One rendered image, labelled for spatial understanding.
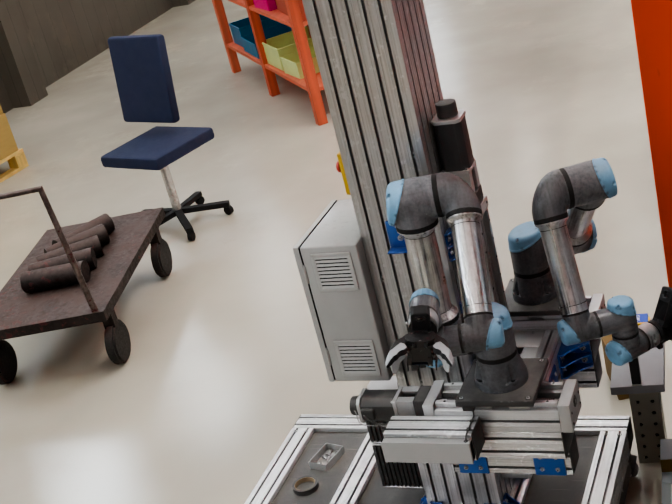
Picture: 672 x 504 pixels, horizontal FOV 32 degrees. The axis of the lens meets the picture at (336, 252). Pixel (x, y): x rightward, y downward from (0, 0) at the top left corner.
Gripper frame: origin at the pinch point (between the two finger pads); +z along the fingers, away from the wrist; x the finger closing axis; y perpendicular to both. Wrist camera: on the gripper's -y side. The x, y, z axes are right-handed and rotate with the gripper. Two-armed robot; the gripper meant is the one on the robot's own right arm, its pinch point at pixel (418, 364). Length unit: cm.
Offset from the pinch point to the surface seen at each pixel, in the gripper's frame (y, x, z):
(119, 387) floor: 148, 162, -230
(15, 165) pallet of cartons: 171, 358, -604
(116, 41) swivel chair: 39, 208, -456
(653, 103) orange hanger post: -23, -66, -104
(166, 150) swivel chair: 92, 172, -403
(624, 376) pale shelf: 72, -59, -106
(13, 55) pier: 135, 425, -804
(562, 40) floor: 116, -77, -667
